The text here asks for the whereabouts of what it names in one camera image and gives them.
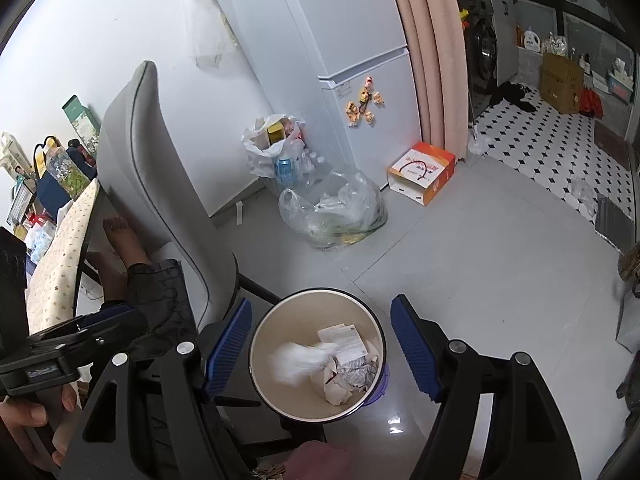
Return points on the table with dotted tablecloth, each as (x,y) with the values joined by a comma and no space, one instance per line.
(55,260)

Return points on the person's leg in black pants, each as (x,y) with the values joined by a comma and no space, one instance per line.
(160,300)

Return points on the tall green box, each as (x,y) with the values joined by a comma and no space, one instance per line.
(80,120)

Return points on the cream round bin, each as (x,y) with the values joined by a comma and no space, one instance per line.
(280,320)

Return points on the red bag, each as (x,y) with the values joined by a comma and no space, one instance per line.
(590,102)

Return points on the yellow striped bag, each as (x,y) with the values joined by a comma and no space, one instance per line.
(45,152)

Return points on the brown door mat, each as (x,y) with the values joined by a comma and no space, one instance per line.
(610,144)

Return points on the person's left hand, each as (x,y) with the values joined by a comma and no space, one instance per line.
(25,425)

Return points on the dark washing machine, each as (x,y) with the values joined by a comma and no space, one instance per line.
(482,45)

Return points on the red white wrapper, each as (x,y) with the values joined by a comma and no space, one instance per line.
(332,385)

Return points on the navy bag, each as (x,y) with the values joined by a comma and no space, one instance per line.
(50,192)

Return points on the white refrigerator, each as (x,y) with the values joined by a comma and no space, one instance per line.
(310,25)

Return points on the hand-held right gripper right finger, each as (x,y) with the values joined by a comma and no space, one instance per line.
(415,350)

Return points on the white plastic bag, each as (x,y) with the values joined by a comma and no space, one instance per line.
(257,147)

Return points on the yellow box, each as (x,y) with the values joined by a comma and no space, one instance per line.
(275,134)

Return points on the grey chair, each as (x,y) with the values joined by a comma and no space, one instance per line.
(150,170)

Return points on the grey striped rack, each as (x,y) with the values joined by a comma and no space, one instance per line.
(20,205)

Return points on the pink curtain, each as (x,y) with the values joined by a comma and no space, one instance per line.
(430,60)

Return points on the white carton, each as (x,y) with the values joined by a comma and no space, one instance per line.
(345,337)
(10,152)

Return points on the pack of water bottles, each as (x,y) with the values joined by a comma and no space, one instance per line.
(312,165)

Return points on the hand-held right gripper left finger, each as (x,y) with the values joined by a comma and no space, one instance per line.
(230,350)

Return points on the cluster of small fridge magnets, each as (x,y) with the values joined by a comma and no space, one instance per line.
(362,105)

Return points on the white gauze veil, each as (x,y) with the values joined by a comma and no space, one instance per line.
(207,20)

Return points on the grey striped mat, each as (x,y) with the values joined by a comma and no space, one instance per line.
(612,220)

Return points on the white paper strip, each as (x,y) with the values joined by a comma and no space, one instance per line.
(239,212)

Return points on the small clear plastic bag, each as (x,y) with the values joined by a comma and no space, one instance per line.
(582,194)

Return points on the pink soft object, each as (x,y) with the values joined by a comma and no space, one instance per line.
(320,462)

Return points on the crumpled white bag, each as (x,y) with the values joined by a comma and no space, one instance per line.
(475,144)

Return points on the blue can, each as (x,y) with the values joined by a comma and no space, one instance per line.
(285,172)

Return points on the person's bare foot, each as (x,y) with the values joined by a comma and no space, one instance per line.
(120,237)

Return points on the orange white cardboard box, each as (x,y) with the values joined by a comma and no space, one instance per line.
(420,172)

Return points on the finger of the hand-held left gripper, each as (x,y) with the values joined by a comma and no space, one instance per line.
(12,285)
(90,332)

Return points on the black cloth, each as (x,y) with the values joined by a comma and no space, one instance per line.
(517,95)

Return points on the blue white tissue pack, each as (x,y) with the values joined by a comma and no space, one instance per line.
(40,240)

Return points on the white tissue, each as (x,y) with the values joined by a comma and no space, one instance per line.
(300,360)

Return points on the brown cardboard box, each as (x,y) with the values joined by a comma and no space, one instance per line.
(560,82)

